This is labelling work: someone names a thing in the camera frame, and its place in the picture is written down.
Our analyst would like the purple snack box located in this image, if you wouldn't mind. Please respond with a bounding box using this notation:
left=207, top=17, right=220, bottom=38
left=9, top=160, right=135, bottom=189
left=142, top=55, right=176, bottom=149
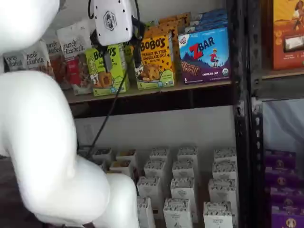
left=265, top=149, right=297, bottom=170
left=270, top=205, right=304, bottom=228
left=265, top=166, right=300, bottom=189
left=269, top=186, right=304, bottom=209

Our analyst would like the orange Bobo's peanut butter box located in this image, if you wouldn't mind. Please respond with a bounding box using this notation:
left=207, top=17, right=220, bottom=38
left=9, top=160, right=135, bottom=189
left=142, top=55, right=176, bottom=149
left=134, top=32, right=178, bottom=90
left=146, top=23, right=180, bottom=72
left=158, top=12, right=192, bottom=34

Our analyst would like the blue Zbar chocolate chip box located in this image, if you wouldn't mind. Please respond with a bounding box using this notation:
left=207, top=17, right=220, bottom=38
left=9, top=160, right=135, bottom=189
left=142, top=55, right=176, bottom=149
left=178, top=27, right=231, bottom=84
left=184, top=19, right=229, bottom=34
left=196, top=9, right=228, bottom=23

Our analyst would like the white Purely Elizabeth granola bag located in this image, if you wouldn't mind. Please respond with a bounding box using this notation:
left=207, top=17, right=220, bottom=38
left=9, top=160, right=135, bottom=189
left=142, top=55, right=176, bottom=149
left=57, top=20, right=94, bottom=95
left=45, top=37, right=72, bottom=90
left=2, top=51, right=28, bottom=73
left=25, top=40, right=55, bottom=80

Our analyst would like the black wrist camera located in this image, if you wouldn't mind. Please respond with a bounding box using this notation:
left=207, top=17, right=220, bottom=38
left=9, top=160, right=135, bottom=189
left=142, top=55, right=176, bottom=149
left=131, top=16, right=145, bottom=41

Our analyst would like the white carton with grey print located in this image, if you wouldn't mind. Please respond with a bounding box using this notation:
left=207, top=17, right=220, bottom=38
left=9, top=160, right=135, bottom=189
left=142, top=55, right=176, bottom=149
left=212, top=161, right=238, bottom=183
left=208, top=178, right=238, bottom=206
left=213, top=147, right=237, bottom=166
left=170, top=177, right=197, bottom=205
left=136, top=196, right=156, bottom=228
left=149, top=147, right=171, bottom=167
left=144, top=159, right=167, bottom=182
left=163, top=198, right=193, bottom=228
left=137, top=176, right=162, bottom=205
left=177, top=146, right=199, bottom=166
left=203, top=201, right=235, bottom=228
left=172, top=160, right=196, bottom=182

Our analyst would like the large orange cereal box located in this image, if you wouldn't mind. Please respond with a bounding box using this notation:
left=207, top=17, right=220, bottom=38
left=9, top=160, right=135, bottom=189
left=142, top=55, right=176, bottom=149
left=270, top=0, right=304, bottom=71

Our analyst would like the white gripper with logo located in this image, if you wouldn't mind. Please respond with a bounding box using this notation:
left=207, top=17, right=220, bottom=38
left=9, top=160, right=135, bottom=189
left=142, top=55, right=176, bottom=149
left=94, top=0, right=143, bottom=73

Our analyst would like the dark grey metal shelf rack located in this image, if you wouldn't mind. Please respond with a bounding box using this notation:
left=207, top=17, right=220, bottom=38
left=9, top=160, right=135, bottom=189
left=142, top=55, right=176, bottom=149
left=249, top=0, right=304, bottom=228

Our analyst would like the tan wooden shelf board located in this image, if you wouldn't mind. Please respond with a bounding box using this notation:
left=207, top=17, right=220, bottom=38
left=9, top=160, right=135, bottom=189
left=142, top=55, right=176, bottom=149
left=261, top=68, right=304, bottom=79
left=64, top=80, right=232, bottom=104

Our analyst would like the black metal shelf rack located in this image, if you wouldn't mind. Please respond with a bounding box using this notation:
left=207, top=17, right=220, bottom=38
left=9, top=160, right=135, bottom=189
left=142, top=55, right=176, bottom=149
left=64, top=0, right=253, bottom=228

